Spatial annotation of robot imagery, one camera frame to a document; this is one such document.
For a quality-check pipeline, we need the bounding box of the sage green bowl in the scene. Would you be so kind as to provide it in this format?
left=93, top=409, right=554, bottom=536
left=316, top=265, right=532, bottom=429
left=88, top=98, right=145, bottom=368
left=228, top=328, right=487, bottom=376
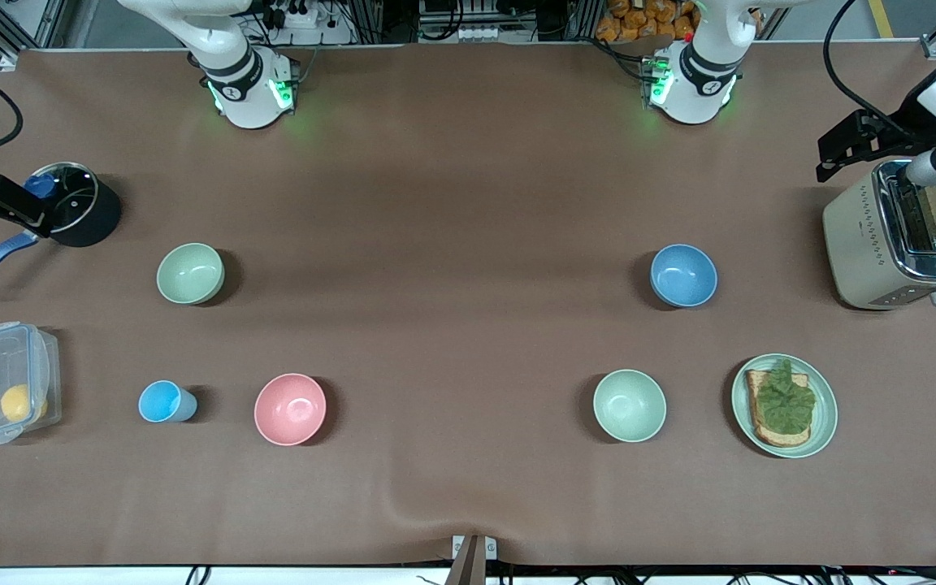
left=157, top=243, right=226, bottom=306

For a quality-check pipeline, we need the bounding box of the blue bowl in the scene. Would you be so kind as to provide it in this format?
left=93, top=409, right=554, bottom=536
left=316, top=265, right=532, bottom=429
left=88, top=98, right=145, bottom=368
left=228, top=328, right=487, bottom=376
left=650, top=244, right=718, bottom=309

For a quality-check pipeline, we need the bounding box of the pink bowl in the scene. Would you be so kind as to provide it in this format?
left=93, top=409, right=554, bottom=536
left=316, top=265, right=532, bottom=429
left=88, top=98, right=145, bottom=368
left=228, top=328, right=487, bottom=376
left=253, top=373, right=327, bottom=447

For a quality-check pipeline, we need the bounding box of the pale mint green bowl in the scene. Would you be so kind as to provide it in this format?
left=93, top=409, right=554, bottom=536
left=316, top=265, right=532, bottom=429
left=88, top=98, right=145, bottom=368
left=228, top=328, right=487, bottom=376
left=593, top=369, right=667, bottom=444

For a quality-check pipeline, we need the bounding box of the cream and chrome toaster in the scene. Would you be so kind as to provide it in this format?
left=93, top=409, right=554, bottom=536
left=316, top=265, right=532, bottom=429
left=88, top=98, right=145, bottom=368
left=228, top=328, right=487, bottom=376
left=822, top=159, right=936, bottom=312

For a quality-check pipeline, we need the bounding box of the yellow lemon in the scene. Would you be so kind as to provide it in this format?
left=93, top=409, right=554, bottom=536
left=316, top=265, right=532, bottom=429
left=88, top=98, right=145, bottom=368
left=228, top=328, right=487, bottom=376
left=0, top=383, right=48, bottom=423

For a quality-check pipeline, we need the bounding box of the light blue cup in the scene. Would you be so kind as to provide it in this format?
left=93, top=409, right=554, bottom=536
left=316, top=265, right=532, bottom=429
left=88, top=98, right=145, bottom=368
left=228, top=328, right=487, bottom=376
left=138, top=379, right=198, bottom=423

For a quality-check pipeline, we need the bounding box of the bag of orange snacks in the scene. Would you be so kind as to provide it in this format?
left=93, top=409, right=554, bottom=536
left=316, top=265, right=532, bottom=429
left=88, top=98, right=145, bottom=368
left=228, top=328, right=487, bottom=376
left=595, top=0, right=698, bottom=44

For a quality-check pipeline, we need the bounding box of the green lettuce leaf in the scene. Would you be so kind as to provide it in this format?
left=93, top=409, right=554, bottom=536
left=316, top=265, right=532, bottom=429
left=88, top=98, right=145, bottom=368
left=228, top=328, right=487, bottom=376
left=752, top=358, right=817, bottom=436

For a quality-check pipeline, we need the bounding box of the pale green plate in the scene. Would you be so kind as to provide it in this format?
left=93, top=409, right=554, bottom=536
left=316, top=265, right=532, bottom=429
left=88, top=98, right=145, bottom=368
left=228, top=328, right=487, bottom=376
left=731, top=353, right=839, bottom=460

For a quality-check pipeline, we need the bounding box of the toasted bread slice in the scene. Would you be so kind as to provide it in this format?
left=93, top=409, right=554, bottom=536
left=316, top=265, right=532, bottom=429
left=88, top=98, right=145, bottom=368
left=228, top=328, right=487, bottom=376
left=745, top=369, right=813, bottom=449

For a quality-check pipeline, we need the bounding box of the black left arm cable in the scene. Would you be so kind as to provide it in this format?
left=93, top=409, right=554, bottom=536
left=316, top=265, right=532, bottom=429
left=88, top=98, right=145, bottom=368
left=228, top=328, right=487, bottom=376
left=822, top=0, right=920, bottom=141

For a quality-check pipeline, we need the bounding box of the black saucepan blue handle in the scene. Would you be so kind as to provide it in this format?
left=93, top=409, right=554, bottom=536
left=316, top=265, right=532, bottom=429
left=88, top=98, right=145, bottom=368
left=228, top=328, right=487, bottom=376
left=0, top=162, right=123, bottom=296

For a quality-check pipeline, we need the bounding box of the metal table edge bracket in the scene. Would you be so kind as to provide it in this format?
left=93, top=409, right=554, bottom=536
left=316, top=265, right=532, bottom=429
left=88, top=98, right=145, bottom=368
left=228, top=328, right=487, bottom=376
left=451, top=534, right=498, bottom=585

